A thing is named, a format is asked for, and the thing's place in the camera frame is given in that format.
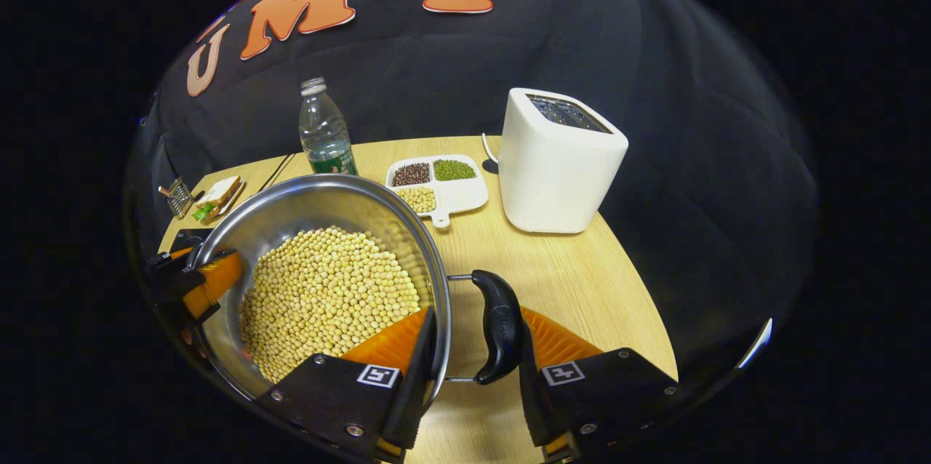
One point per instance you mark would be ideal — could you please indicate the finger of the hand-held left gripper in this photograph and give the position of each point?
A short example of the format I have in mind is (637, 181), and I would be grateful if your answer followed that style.
(214, 282)
(164, 264)

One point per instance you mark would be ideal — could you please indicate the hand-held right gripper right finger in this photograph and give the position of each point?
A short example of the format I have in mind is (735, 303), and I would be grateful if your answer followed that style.
(529, 398)

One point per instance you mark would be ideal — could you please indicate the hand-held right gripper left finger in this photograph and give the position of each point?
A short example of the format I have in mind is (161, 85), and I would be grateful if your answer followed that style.
(422, 384)

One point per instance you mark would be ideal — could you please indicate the black induction cooktop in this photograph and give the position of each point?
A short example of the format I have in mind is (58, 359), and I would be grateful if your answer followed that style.
(190, 238)

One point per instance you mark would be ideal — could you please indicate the pile of yellow soybeans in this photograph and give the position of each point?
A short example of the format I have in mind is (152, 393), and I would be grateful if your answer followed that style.
(320, 297)

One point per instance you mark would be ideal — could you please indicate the stainless steel pot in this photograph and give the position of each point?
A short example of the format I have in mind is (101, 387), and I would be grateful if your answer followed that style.
(305, 206)

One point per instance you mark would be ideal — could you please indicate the metal mesh holder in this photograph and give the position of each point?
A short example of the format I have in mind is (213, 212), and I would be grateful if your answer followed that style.
(178, 196)

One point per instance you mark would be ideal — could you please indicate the sandwich with lettuce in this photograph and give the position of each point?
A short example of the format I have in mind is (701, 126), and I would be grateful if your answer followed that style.
(218, 198)

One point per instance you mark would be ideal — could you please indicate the clear plastic water bottle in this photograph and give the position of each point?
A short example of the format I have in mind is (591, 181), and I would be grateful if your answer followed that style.
(325, 133)

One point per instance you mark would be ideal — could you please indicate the white divided bean plate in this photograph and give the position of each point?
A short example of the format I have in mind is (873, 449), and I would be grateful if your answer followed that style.
(458, 191)

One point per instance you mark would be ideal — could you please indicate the white toaster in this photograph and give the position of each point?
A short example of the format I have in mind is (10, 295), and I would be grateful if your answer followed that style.
(553, 173)

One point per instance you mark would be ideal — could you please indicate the black round table grommet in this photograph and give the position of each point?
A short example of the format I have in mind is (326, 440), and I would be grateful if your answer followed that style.
(490, 166)

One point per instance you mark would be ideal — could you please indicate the black backdrop cloth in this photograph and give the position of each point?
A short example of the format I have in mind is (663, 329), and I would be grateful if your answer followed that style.
(654, 49)

